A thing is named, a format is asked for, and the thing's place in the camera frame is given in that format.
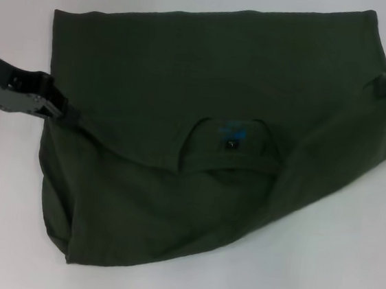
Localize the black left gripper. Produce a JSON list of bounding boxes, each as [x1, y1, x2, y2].
[[0, 49, 89, 130]]

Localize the dark green FREE t-shirt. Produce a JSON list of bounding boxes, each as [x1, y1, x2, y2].
[[27, 0, 386, 289]]

